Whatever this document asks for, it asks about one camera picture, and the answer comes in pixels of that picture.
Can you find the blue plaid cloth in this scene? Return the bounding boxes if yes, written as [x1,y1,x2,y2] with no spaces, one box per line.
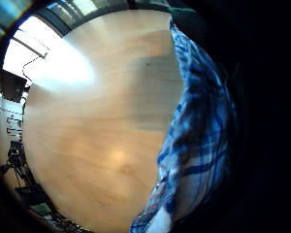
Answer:
[129,21,240,233]

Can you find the black box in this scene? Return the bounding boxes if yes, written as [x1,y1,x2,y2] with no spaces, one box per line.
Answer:
[0,68,29,104]

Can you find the black tripod stand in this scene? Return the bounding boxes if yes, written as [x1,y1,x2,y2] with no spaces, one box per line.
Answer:
[0,139,35,203]

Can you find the black cable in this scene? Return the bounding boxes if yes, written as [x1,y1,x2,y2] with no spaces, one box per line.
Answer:
[21,52,49,85]

